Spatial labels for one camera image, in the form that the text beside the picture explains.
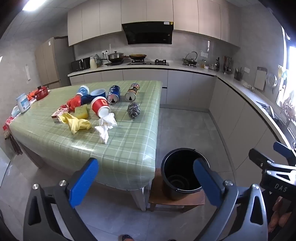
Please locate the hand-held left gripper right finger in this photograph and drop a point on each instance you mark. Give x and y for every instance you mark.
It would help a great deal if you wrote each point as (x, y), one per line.
(207, 180)

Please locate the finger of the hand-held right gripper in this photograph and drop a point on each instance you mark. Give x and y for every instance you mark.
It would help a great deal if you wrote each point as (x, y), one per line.
(281, 147)
(259, 157)

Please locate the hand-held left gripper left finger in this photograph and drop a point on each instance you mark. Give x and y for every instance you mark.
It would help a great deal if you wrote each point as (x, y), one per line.
(84, 180)

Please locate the black plastic bucket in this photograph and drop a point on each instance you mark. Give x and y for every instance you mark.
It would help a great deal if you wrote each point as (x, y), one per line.
(178, 166)

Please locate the white tissue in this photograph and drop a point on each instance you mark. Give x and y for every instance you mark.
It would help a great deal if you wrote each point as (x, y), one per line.
(104, 129)

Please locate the yellow rubber glove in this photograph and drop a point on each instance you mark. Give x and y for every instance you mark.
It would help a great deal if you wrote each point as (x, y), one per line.
(74, 124)

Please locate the yellow sponge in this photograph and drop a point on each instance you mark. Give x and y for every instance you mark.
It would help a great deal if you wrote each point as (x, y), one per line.
(82, 112)

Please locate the small red white box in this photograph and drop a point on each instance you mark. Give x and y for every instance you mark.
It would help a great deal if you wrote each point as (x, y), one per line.
(57, 114)

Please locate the red paper cup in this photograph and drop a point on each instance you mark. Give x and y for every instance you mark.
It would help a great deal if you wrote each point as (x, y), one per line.
(98, 104)

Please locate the steel wool scrubber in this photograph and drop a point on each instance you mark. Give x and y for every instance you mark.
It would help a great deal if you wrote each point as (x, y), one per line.
(133, 110)

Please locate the blue mug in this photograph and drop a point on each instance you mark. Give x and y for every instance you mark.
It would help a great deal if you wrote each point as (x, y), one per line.
(98, 93)

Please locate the blue white patterned paper cup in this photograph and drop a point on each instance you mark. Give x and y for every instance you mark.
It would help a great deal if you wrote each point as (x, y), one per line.
(83, 90)

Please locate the blue soda can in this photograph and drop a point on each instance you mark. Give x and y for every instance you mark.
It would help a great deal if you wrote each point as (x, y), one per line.
(113, 92)

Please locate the brown food can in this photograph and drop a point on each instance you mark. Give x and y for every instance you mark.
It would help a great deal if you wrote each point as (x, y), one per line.
(133, 89)

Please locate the person's right hand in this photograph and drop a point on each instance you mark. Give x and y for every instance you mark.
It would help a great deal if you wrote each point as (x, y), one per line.
(281, 217)

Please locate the kitchen sink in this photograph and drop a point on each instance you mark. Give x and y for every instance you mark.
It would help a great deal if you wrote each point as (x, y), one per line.
(281, 122)

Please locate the green checked tablecloth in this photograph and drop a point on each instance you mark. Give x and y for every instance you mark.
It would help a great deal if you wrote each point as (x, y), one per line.
(120, 143)

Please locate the wooden stool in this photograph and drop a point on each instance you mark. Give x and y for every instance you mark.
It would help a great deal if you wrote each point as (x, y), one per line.
(155, 197)

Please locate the round metal strainer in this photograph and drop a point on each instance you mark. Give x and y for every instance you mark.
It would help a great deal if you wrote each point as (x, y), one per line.
(271, 80)

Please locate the white cutting board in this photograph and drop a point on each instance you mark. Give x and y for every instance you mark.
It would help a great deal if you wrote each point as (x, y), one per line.
(260, 80)

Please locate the person's left slipper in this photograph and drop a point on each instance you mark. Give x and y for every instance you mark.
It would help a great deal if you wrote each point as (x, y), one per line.
(127, 238)

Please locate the kitchen window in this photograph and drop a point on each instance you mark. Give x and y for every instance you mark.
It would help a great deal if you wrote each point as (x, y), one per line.
(290, 69)

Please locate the dark wooden chair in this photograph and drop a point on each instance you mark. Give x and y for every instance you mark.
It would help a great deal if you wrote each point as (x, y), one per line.
(13, 143)

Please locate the black utensil holder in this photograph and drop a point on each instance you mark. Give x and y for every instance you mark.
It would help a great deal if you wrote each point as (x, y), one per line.
(238, 75)

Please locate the red packets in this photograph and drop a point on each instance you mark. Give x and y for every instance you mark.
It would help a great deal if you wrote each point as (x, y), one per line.
(8, 126)

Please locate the grey kitchen counter cabinets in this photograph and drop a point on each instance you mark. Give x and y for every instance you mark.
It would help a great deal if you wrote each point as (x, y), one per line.
(185, 88)

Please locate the metal utensil rack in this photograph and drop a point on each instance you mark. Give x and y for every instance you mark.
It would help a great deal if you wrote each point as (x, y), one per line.
(227, 66)

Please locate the red cooking pot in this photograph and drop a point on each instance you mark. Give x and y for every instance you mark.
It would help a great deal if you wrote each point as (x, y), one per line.
(40, 93)

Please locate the white jar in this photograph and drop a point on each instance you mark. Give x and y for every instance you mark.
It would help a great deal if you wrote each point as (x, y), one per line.
(23, 104)

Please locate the dark glass bottle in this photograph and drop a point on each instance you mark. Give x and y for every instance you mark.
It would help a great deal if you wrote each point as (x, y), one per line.
(217, 66)

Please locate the small oil bottle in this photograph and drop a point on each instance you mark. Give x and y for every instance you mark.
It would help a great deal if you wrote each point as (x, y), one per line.
(203, 64)

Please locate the black microwave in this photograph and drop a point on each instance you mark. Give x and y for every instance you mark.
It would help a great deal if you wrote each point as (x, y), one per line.
(79, 64)

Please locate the white jug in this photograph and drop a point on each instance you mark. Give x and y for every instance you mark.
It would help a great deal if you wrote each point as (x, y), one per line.
(93, 63)

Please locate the beige refrigerator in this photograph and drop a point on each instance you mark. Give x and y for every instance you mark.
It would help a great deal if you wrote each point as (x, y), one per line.
(50, 62)

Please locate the wok with glass lid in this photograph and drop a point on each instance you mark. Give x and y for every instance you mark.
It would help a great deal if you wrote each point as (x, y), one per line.
(116, 56)

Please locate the black gas stove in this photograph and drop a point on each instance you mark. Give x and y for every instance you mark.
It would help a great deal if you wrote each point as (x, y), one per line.
(150, 62)

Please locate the black frying pan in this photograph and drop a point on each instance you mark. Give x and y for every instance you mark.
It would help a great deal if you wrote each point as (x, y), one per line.
(138, 56)

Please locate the black range hood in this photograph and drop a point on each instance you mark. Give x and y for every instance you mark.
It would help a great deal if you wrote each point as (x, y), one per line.
(148, 33)

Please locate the beige upper cabinets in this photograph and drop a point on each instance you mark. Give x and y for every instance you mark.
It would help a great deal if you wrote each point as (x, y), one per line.
(138, 16)

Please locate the white wall paper sheet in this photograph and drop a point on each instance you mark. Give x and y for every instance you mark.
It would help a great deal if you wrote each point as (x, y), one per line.
(27, 73)

